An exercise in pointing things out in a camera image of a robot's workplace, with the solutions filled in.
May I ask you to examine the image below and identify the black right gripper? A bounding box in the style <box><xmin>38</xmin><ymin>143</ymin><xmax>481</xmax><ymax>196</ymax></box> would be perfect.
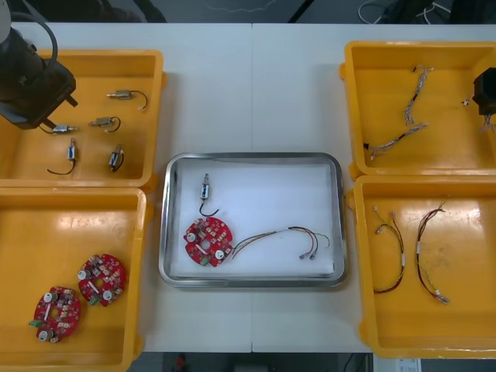
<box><xmin>473</xmin><ymin>66</ymin><xmax>496</xmax><ymax>116</ymax></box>

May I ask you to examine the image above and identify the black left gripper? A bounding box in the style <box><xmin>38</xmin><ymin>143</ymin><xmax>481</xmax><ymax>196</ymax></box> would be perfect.
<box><xmin>0</xmin><ymin>60</ymin><xmax>79</xmax><ymax>135</ymax></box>

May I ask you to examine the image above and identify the twisted blue-white wire harness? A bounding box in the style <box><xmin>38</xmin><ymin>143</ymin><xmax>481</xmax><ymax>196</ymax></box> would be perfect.
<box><xmin>362</xmin><ymin>122</ymin><xmax>429</xmax><ymax>162</ymax></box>
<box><xmin>403</xmin><ymin>64</ymin><xmax>436</xmax><ymax>126</ymax></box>
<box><xmin>461</xmin><ymin>98</ymin><xmax>496</xmax><ymax>135</ymax></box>

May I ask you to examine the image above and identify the yellow-orange plastic bin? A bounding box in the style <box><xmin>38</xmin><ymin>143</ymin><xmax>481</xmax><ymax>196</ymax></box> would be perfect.
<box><xmin>339</xmin><ymin>40</ymin><xmax>496</xmax><ymax>181</ymax></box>
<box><xmin>0</xmin><ymin>49</ymin><xmax>169</xmax><ymax>190</ymax></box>
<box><xmin>0</xmin><ymin>187</ymin><xmax>154</xmax><ymax>372</ymax></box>
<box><xmin>345</xmin><ymin>174</ymin><xmax>496</xmax><ymax>360</ymax></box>

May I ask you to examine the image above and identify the round red circuit board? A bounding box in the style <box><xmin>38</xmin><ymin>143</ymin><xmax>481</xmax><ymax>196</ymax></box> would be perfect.
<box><xmin>76</xmin><ymin>253</ymin><xmax>127</xmax><ymax>308</ymax></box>
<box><xmin>184</xmin><ymin>216</ymin><xmax>236</xmax><ymax>269</ymax></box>
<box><xmin>27</xmin><ymin>285</ymin><xmax>83</xmax><ymax>344</ymax></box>

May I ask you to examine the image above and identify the steel tray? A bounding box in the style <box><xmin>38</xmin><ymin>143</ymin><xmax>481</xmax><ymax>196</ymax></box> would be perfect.
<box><xmin>158</xmin><ymin>151</ymin><xmax>347</xmax><ymax>289</ymax></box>

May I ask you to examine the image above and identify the metal solenoid with black cable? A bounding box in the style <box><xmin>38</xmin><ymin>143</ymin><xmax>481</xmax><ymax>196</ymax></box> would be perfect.
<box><xmin>88</xmin><ymin>116</ymin><xmax>122</xmax><ymax>135</ymax></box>
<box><xmin>106</xmin><ymin>89</ymin><xmax>150</xmax><ymax>113</ymax></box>

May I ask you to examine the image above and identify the white cable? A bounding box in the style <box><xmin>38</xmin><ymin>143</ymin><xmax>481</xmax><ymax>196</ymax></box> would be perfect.
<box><xmin>357</xmin><ymin>0</ymin><xmax>455</xmax><ymax>25</ymax></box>

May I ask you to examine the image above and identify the red green-yellow wire harness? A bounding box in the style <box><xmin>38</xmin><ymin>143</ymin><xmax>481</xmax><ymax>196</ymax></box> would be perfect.
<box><xmin>230</xmin><ymin>225</ymin><xmax>332</xmax><ymax>263</ymax></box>
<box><xmin>372</xmin><ymin>205</ymin><xmax>407</xmax><ymax>295</ymax></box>
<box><xmin>415</xmin><ymin>201</ymin><xmax>452</xmax><ymax>305</ymax></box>

